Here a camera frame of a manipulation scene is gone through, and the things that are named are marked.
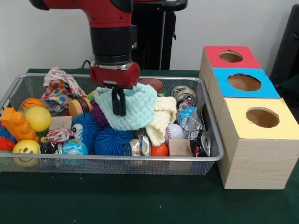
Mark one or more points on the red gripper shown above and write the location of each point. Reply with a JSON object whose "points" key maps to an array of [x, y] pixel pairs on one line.
{"points": [[112, 75]]}

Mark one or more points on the mint green knitted cloth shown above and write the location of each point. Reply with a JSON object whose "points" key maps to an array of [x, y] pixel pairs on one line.
{"points": [[140, 107]]}

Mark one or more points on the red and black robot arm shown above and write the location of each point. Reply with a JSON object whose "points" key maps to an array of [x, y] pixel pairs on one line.
{"points": [[109, 39]]}

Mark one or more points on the wooden box with three holes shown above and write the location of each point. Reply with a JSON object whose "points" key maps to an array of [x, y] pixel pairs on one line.
{"points": [[257, 163]]}

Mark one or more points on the blue spiky toy with eyes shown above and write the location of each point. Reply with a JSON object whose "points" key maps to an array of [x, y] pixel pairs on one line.
{"points": [[87, 126]]}

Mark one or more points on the blue spiky ball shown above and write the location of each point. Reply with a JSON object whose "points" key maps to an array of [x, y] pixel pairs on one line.
{"points": [[114, 142]]}

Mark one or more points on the brown toy football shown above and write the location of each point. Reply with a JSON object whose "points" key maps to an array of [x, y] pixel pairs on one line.
{"points": [[155, 84]]}

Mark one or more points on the cream knitted cloth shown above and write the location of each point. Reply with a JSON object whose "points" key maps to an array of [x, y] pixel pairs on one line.
{"points": [[163, 112]]}

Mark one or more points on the polka dot patterned cloth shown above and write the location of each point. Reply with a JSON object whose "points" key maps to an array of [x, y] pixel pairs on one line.
{"points": [[60, 86]]}

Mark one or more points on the globe print ball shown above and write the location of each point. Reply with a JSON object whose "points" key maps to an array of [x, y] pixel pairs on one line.
{"points": [[74, 148]]}

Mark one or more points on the yellow tennis ball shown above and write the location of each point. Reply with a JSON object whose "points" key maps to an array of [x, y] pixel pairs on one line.
{"points": [[39, 119]]}

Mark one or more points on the small orange basketball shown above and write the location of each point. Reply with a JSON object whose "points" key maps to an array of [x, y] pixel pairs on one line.
{"points": [[31, 102]]}

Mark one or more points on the dark green tablecloth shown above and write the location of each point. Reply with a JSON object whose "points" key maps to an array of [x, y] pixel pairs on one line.
{"points": [[140, 203], [290, 91]]}

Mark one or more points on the orange plastic block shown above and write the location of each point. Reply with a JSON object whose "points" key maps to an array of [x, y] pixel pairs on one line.
{"points": [[18, 126]]}

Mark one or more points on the black upright panel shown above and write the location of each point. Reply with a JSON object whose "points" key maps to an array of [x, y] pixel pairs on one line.
{"points": [[289, 46]]}

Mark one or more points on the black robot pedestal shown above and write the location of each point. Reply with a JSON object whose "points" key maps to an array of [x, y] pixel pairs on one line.
{"points": [[170, 35]]}

